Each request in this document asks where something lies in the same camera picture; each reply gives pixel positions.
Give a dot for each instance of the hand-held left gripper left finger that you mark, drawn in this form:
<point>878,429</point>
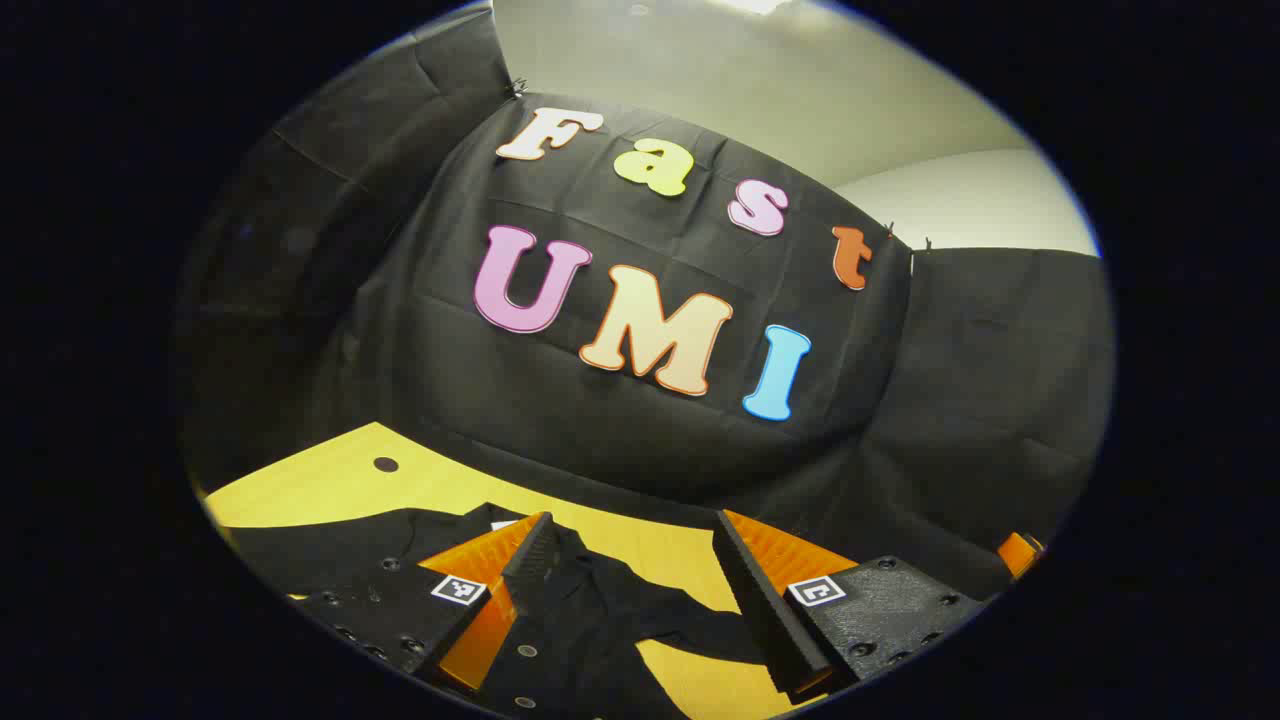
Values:
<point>531,560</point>

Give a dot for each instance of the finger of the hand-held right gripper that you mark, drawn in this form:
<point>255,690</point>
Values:
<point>1018,553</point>

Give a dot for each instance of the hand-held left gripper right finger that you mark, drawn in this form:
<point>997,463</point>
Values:
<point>760,600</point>

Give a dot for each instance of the black buttoned garment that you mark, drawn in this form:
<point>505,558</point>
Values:
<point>590,620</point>

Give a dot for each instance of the black backdrop cloth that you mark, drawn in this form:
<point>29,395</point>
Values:
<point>620,430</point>

